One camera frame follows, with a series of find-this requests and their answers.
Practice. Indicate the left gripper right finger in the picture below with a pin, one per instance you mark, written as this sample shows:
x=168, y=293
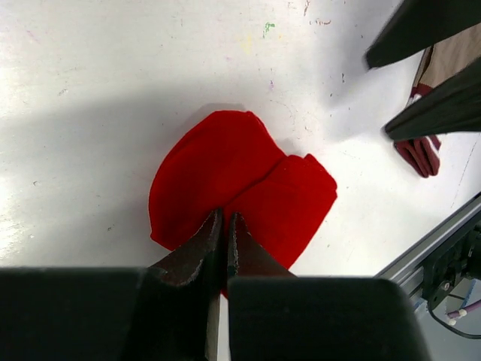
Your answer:
x=253, y=309

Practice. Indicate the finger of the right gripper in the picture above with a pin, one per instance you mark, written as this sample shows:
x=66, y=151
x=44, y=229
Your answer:
x=453, y=106
x=416, y=25

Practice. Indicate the aluminium frame rail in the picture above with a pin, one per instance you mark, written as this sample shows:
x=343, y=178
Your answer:
x=406, y=271

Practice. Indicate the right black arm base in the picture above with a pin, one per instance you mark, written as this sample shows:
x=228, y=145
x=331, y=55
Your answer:
x=455, y=256

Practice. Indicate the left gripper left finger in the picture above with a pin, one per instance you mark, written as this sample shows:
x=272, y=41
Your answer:
x=193, y=275

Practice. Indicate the red christmas sock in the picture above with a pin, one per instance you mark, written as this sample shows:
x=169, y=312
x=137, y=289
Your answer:
x=229, y=161

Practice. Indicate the brown striped sock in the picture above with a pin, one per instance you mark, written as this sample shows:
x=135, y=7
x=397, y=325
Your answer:
x=440, y=62

